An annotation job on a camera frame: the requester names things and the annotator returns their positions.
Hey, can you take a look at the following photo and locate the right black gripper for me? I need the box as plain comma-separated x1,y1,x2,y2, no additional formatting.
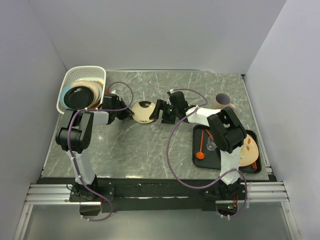
149,99,180,124

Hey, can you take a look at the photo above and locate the cream plate with black patch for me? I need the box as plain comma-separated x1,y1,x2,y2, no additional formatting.
131,101,156,124

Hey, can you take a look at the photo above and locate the cream plate with blue leaves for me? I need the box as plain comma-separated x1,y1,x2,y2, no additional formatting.
59,81,103,111

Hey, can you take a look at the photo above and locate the yellow round plate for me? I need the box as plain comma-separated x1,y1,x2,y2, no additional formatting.
72,79,103,108

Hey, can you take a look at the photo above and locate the glossy black round plate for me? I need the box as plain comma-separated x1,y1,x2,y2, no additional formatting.
63,86,94,110

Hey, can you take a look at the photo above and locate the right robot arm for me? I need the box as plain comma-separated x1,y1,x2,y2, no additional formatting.
149,88,247,199

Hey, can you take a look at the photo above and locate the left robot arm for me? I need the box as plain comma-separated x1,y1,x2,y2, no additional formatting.
55,93,134,201

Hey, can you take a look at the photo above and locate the white perforated plastic bin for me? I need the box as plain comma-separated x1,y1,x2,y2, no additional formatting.
56,65,107,115

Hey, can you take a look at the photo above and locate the orange plastic spoon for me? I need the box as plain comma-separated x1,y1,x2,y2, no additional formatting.
196,130,205,160

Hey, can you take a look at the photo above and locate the clear plastic cup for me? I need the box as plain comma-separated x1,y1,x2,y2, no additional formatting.
206,136,217,152

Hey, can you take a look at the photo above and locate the pink mug purple inside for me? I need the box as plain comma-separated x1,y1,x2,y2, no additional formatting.
213,93,236,110

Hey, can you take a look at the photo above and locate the black plastic tray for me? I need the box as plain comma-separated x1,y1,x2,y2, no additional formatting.
192,125,262,174

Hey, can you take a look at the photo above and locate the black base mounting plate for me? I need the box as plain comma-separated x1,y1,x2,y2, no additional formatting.
69,178,246,216

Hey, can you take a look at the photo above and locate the tan oval plate on tray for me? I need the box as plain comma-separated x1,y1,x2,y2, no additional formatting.
239,134,259,167

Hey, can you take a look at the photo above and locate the aluminium rail frame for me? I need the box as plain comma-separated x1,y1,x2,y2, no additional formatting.
24,176,301,240

